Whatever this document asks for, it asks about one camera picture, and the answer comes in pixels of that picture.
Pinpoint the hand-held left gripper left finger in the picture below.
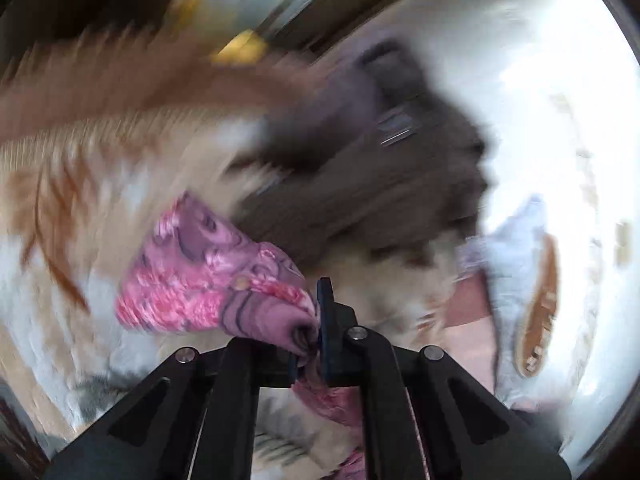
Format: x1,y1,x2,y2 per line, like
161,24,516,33
42,336,306,480

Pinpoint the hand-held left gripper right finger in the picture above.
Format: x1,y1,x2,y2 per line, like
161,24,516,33
316,277,572,480

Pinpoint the pink purple floral garment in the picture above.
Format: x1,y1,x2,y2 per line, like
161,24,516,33
115,192,367,480

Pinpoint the pink pillow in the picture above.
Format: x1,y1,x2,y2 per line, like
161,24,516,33
440,280,502,397

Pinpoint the dark brown cloth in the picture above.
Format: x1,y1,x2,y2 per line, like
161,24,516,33
235,42,491,272

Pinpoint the grey quilted pillow cover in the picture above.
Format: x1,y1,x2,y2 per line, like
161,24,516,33
459,195,562,407

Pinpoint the leaf print fleece blanket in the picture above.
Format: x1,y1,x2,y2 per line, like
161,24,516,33
0,25,496,480

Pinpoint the yellow object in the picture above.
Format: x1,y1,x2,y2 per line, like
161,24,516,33
210,30,271,67

